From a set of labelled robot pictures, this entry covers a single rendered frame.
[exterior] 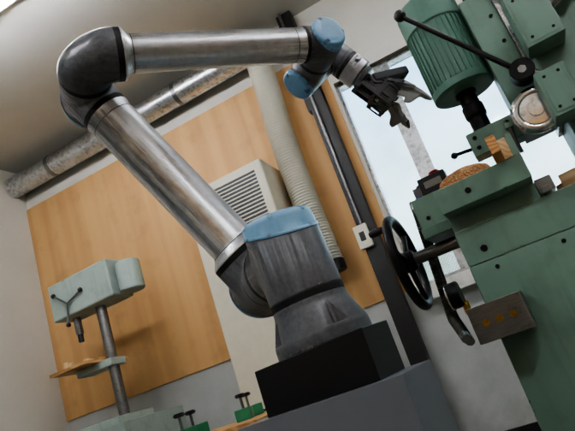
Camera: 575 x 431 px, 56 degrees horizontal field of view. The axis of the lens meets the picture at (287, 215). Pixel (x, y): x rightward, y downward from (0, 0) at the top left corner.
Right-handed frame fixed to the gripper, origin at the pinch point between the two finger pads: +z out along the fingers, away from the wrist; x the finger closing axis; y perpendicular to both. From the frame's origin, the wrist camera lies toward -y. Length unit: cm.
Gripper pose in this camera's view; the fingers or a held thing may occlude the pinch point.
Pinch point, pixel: (422, 113)
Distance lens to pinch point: 159.8
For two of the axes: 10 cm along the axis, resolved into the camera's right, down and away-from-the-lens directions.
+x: 2.0, -3.7, -9.1
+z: 7.9, 6.0, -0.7
